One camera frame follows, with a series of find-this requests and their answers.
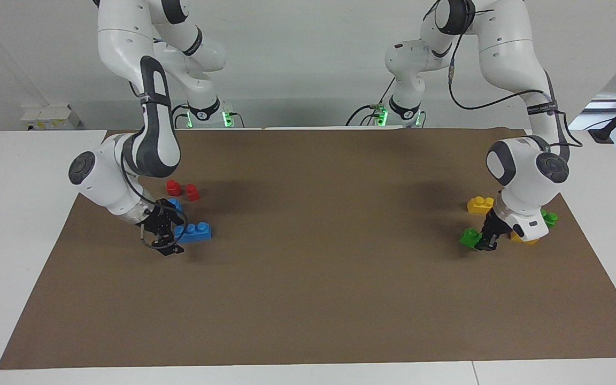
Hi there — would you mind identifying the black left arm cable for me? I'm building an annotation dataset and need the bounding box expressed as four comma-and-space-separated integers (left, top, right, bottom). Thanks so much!
431, 0, 584, 148

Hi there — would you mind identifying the black base cable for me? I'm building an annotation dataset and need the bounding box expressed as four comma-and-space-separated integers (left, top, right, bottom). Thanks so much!
167, 103, 190, 129
345, 79, 397, 127

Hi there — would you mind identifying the brown table mat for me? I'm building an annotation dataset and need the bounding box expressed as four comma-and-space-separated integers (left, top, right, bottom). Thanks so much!
0, 127, 616, 371

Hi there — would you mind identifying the yellow two-stud toy brick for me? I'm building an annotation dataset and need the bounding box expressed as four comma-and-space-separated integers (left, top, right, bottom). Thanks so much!
467, 196, 496, 215
510, 230, 540, 246

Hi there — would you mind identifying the white power strip box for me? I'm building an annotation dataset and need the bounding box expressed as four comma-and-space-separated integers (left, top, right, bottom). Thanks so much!
21, 104, 82, 131

